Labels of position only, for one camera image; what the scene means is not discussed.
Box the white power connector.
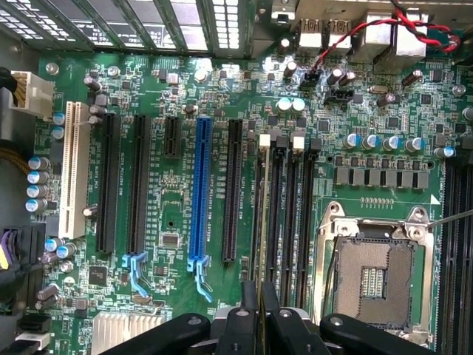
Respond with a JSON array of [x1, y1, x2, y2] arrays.
[[10, 70, 55, 120]]

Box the white expansion slot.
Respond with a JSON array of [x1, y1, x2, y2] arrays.
[[58, 101, 92, 240]]

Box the red black twisted wire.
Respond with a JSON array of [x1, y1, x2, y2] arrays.
[[301, 0, 462, 89]]

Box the green motherboard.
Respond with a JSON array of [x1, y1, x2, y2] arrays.
[[33, 47, 473, 355]]

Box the silver finned heatsink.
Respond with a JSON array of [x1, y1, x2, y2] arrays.
[[91, 310, 166, 355]]

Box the thin metal locking lever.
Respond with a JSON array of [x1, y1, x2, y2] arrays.
[[423, 209, 473, 229]]

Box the long black expansion slot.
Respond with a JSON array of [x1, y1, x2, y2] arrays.
[[221, 118, 244, 263], [120, 114, 152, 297], [95, 112, 122, 255]]

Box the silver CPU socket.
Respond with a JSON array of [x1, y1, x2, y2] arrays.
[[313, 201, 437, 347]]

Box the short black expansion slot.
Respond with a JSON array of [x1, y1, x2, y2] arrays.
[[163, 116, 183, 159]]

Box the blue expansion slot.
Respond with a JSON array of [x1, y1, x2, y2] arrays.
[[186, 116, 214, 304]]

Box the open grey PC case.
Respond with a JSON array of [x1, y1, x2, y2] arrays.
[[0, 0, 473, 60]]

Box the black connector purple wires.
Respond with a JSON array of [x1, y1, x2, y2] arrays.
[[0, 224, 47, 315]]

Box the silver network port block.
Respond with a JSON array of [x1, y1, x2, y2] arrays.
[[353, 10, 429, 73]]

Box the silver USB port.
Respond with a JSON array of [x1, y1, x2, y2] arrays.
[[295, 17, 323, 57], [325, 17, 353, 56]]

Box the yellow black wire bundle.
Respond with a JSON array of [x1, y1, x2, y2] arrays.
[[0, 146, 31, 175]]

